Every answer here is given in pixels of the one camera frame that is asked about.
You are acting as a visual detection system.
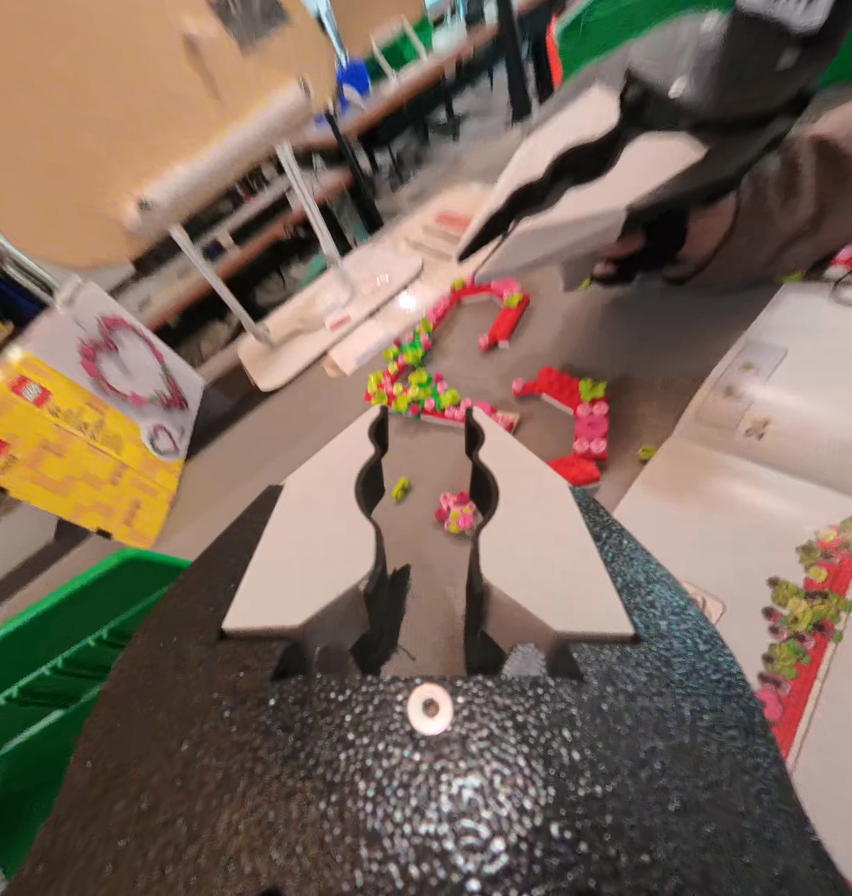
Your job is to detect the red lego segment pink flowers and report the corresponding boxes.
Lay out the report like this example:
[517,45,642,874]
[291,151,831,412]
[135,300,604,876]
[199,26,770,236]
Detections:
[512,365,612,490]

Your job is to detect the tan cardboard panel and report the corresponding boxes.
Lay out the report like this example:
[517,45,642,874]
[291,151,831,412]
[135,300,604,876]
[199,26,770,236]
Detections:
[0,0,427,273]

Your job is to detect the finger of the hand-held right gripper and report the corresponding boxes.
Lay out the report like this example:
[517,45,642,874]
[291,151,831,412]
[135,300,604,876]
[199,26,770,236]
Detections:
[460,136,710,282]
[457,85,624,260]

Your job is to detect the person's right hand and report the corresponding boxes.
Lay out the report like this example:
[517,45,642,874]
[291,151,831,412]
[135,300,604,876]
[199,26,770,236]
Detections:
[594,190,750,288]

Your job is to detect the red Lego arc with flowers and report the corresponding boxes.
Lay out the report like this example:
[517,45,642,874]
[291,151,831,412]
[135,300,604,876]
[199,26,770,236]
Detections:
[364,318,521,433]

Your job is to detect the wooden table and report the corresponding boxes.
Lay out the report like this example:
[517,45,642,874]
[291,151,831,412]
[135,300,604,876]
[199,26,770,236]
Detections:
[128,164,360,336]
[293,0,560,151]

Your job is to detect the curved red lego segment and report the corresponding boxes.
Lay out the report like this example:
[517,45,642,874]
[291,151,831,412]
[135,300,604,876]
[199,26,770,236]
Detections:
[429,276,532,352]

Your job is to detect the green plastic bin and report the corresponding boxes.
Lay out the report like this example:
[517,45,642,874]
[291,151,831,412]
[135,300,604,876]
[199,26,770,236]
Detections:
[0,548,193,880]

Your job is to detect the pink lego flower cluster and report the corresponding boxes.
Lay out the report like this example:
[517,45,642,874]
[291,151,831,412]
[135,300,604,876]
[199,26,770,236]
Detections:
[434,490,480,536]

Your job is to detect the yellow lego set box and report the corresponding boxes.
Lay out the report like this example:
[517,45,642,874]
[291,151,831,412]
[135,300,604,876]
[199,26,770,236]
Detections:
[0,276,207,551]

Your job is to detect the person's right forearm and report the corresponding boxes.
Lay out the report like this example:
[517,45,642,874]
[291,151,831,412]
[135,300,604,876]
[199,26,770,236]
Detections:
[734,84,852,288]

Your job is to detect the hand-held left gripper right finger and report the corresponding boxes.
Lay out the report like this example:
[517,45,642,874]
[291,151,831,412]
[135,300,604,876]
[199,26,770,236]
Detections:
[463,406,642,676]

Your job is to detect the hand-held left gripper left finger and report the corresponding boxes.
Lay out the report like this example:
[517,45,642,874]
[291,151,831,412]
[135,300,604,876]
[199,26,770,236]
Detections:
[221,405,392,676]

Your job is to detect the black table leg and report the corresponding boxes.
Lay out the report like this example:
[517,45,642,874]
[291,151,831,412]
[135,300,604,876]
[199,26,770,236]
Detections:
[495,0,533,124]

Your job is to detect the white paper leaflet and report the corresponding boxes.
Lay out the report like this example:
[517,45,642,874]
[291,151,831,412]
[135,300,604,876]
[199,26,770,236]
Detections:
[324,315,403,378]
[405,185,498,263]

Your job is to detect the lego instruction booklet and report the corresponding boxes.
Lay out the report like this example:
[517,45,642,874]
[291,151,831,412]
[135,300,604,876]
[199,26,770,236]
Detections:
[611,280,852,896]

